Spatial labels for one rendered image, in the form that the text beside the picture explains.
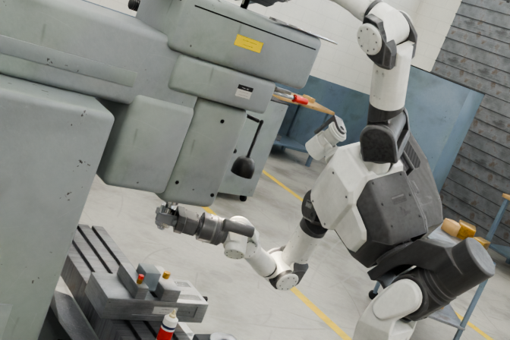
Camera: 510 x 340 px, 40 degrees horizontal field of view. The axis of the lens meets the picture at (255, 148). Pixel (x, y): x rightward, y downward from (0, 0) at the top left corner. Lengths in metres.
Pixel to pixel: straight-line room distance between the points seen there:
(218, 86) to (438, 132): 6.11
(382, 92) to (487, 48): 9.03
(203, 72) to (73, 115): 0.40
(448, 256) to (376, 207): 0.22
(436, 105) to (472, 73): 2.95
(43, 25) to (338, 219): 0.93
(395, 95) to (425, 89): 6.20
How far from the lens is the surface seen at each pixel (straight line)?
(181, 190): 1.98
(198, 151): 1.96
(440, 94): 7.91
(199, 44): 1.81
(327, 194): 1.97
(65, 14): 1.68
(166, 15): 1.84
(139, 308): 2.14
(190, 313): 2.23
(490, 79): 10.60
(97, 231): 2.67
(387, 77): 1.75
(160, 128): 1.85
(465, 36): 11.07
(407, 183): 1.96
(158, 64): 1.80
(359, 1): 1.76
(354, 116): 11.59
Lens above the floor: 1.92
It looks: 11 degrees down
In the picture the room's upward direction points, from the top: 22 degrees clockwise
